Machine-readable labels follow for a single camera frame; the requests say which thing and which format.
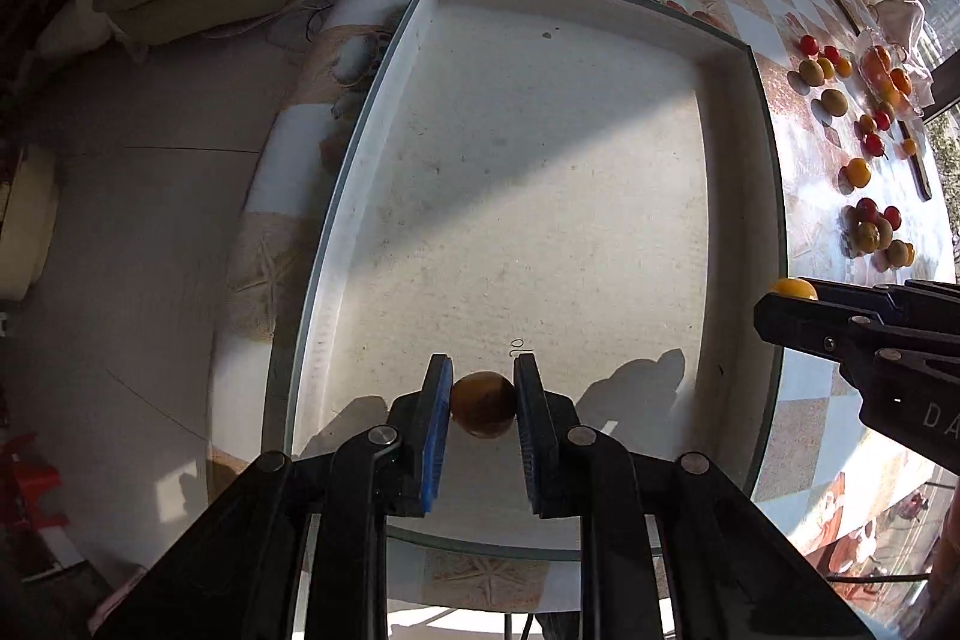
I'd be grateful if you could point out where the yellow tomato near longans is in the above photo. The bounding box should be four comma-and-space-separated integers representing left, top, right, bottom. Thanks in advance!
814, 55, 835, 85

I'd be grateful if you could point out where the white shallow tray box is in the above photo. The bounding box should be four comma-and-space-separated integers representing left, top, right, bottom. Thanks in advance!
262, 0, 788, 562

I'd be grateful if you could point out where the red tomato with stem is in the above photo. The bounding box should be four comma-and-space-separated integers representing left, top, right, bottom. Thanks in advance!
862, 133, 885, 158

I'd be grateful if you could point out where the red plastic stool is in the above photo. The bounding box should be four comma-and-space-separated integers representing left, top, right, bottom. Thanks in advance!
2, 432, 68, 531

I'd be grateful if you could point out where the brown longan near cluster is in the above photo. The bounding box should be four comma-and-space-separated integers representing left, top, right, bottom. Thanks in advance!
885, 239, 914, 268

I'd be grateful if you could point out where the yellow tomato beside red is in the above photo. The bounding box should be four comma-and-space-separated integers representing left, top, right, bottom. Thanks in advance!
835, 57, 853, 78

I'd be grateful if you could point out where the glass fruit bowl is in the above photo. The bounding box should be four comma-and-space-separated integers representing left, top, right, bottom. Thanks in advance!
854, 29, 924, 119

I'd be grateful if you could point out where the yellow tomato above stemmed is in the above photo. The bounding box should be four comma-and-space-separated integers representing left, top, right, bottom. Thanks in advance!
857, 113, 877, 135

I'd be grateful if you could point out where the brown longan upper pair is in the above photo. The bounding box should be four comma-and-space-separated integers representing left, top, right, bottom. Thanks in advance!
797, 58, 825, 88

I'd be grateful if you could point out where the white round stool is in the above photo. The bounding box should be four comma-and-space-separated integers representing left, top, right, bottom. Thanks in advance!
0, 145, 60, 302

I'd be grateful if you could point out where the brown longan pair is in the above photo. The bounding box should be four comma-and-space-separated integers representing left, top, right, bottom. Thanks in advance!
797, 58, 825, 88
820, 88, 848, 117

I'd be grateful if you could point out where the brown longan lower pair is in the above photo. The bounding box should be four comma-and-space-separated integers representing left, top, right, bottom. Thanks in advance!
820, 88, 848, 117

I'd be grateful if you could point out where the red tomato upper left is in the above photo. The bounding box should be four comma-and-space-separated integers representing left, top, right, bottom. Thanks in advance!
799, 34, 818, 57

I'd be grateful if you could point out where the red tomato near cluster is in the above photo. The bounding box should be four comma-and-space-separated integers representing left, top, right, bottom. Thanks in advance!
884, 206, 901, 230

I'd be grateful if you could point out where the yellow cherry tomato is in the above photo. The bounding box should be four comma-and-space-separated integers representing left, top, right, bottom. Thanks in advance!
843, 158, 872, 188
449, 372, 517, 438
770, 278, 818, 301

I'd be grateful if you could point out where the red tomato under gripper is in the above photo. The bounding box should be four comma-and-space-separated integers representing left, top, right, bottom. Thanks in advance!
856, 198, 878, 223

